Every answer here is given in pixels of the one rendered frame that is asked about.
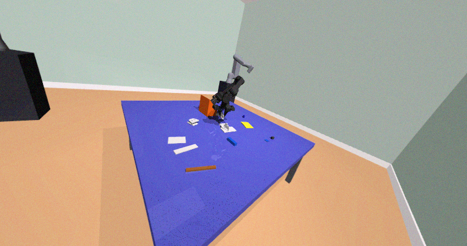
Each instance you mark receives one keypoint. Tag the brown flat bar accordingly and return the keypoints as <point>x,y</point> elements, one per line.
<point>200,168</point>

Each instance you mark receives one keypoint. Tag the white flat bar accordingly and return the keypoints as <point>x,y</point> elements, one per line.
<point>187,148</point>

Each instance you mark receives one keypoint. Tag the blue rectangular block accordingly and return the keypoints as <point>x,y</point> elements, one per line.
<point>232,141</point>

